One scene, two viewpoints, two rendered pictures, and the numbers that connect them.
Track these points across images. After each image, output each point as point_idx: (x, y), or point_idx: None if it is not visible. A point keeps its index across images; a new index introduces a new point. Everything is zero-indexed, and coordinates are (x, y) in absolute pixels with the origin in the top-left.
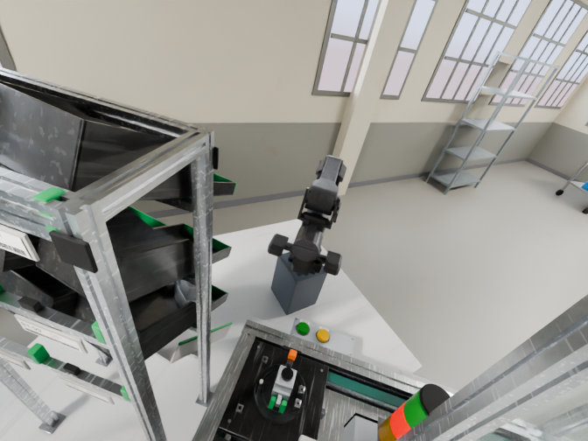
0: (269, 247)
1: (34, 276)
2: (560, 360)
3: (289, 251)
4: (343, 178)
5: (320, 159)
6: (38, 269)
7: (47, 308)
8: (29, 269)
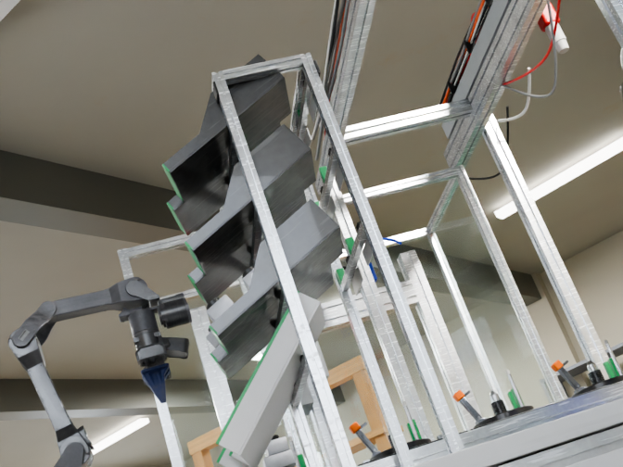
0: (163, 344)
1: (305, 233)
2: None
3: None
4: (45, 340)
5: (28, 318)
6: (298, 231)
7: (321, 197)
8: (302, 223)
